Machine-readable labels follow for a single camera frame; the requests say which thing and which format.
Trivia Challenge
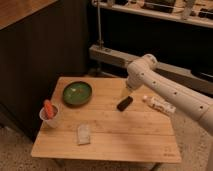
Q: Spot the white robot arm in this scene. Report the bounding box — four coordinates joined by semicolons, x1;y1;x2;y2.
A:
126;54;213;136

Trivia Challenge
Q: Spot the white plastic bottle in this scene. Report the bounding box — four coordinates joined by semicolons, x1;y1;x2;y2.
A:
142;95;176;115

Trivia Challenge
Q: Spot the bamboo folding table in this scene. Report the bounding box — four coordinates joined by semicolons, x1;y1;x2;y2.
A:
31;77;181;163

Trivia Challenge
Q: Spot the metal shelf rack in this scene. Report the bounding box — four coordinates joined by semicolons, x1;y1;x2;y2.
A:
89;6;213;96

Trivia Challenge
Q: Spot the orange carrot toy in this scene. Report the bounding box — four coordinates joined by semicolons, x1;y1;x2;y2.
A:
44;100;55;119

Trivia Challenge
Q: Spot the white plastic cup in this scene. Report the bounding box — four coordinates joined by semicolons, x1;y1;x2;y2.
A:
39;106;59;128

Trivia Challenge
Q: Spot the dark wooden cabinet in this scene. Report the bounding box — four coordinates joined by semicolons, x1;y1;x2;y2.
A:
0;0;88;140

